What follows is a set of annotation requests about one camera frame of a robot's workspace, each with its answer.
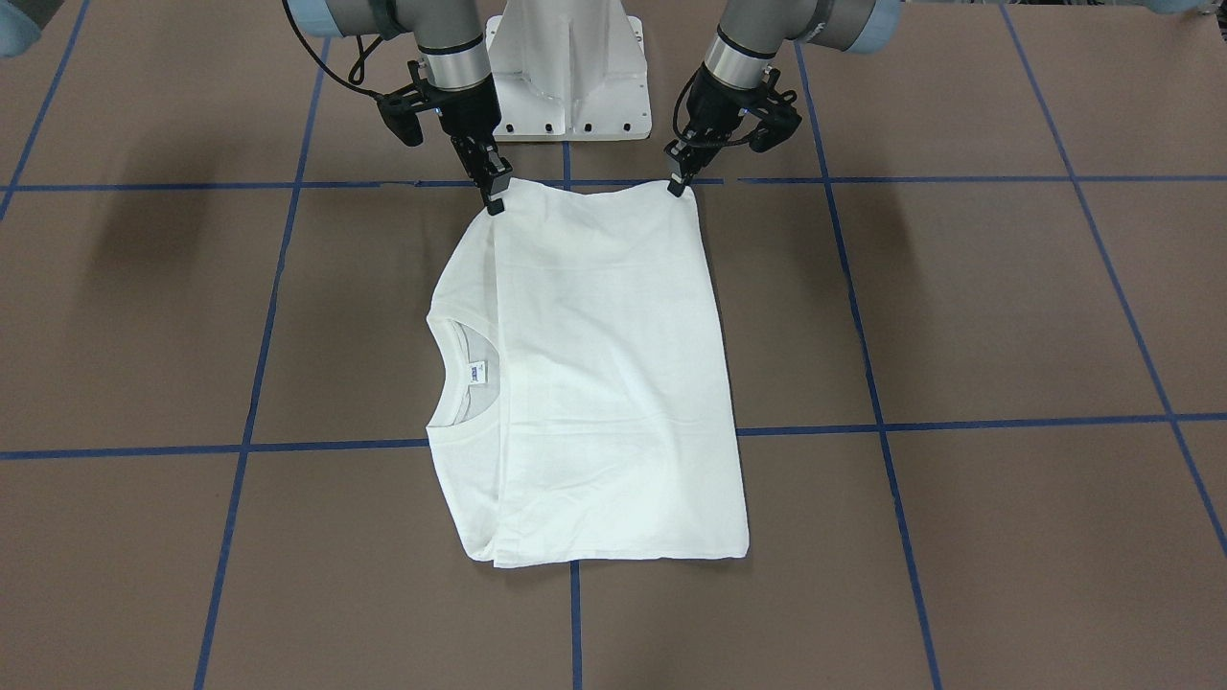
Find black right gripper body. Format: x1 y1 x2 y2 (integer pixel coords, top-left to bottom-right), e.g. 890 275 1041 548
375 61 502 157

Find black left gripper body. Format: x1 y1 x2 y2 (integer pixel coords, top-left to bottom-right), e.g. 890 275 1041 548
676 65 802 152

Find white long-sleeve text shirt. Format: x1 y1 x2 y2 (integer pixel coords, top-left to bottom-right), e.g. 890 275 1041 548
427 179 750 568

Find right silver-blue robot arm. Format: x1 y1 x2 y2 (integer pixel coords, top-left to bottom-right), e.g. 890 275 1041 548
281 1 512 216

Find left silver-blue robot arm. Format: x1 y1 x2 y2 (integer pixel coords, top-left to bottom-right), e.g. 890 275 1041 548
663 1 903 196

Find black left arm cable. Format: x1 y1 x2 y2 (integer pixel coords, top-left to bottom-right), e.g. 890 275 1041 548
671 68 768 150

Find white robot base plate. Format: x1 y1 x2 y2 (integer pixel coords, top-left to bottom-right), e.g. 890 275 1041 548
485 1 653 142

